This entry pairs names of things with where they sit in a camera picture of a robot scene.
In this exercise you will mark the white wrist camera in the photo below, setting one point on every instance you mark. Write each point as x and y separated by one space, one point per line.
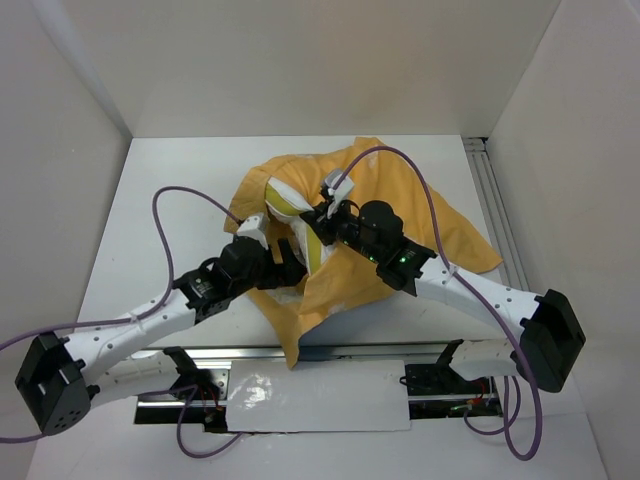
336 188
255 228

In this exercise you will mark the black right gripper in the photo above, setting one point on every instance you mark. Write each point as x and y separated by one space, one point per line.
319 221

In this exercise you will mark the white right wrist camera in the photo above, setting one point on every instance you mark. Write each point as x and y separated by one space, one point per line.
336 188

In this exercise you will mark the white cover plate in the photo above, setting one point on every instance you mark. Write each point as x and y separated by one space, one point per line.
331 396

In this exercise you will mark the white pillow yellow trim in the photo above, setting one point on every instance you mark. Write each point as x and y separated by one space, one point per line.
287 205

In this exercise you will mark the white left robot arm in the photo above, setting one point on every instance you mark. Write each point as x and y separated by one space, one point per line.
62 379

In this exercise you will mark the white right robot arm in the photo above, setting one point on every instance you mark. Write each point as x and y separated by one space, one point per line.
545 328

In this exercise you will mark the aluminium side rail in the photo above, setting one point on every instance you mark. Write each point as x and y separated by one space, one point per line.
500 232

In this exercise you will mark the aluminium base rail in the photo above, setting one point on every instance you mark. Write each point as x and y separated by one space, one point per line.
434 390

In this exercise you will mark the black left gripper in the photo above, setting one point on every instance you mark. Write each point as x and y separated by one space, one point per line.
286 273

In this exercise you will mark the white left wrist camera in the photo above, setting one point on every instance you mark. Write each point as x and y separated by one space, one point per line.
255 228

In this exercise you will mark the orange and blue pillowcase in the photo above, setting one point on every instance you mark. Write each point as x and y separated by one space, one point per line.
348 280

